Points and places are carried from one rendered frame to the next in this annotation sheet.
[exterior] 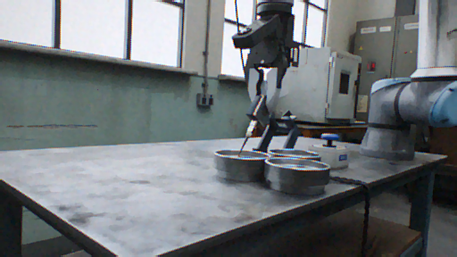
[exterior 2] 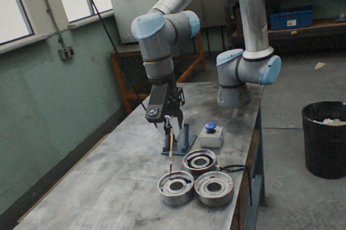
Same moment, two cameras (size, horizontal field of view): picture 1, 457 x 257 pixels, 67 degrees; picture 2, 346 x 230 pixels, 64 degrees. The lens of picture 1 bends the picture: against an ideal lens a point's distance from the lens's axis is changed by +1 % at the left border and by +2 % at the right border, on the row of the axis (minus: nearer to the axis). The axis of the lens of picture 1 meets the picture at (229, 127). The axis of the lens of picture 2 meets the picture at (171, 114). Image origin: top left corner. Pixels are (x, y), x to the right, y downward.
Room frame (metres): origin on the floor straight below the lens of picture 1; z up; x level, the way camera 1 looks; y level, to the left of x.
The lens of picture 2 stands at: (0.01, 0.11, 1.35)
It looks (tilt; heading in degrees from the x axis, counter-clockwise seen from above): 26 degrees down; 344
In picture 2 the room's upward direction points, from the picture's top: 12 degrees counter-clockwise
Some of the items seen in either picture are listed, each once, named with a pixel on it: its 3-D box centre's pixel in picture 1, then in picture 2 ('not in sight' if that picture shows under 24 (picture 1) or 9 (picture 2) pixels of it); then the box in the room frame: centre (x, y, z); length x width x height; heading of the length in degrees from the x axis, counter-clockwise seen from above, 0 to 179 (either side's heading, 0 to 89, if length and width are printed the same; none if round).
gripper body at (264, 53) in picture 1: (274, 39); (165, 92); (0.73, -0.08, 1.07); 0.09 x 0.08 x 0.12; 138
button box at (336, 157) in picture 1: (329, 154); (212, 135); (0.80, -0.24, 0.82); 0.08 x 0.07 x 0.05; 138
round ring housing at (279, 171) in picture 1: (295, 175); (214, 189); (0.56, -0.11, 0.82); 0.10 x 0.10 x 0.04
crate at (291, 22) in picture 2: not in sight; (291, 18); (3.21, -2.74, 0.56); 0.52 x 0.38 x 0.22; 45
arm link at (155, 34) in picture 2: not in sight; (153, 36); (0.72, -0.08, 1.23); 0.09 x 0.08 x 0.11; 114
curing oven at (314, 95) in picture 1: (319, 89); (151, 7); (3.19, -0.80, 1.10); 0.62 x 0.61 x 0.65; 138
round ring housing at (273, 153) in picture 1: (293, 162); (200, 164); (0.68, -0.13, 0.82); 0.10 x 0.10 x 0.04
